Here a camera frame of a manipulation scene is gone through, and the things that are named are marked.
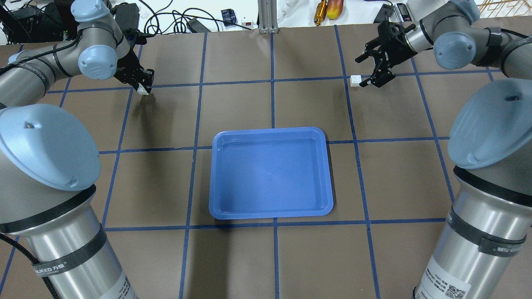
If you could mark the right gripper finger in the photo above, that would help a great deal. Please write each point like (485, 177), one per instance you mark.
(371, 50)
(380, 77)

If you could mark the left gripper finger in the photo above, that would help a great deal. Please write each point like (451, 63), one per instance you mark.
(138, 87)
(148, 80)

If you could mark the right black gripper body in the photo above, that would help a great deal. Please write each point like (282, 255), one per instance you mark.
(393, 47)

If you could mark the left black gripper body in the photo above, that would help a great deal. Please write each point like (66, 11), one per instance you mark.
(129, 67)

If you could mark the white block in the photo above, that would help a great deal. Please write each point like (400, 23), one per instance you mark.
(146, 92)
(355, 80)

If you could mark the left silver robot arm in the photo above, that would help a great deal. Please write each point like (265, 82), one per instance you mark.
(50, 162)

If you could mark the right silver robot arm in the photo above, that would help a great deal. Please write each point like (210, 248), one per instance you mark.
(490, 144)

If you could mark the blue plastic tray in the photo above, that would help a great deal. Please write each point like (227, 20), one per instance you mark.
(270, 173)

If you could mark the black power adapter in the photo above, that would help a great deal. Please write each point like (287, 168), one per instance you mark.
(127, 16)

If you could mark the yellow red mango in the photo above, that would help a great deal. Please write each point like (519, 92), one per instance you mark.
(334, 9)

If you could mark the gold wire rack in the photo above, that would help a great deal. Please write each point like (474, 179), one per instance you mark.
(504, 8)

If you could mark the aluminium frame post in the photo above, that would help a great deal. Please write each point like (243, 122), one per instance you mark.
(267, 17)

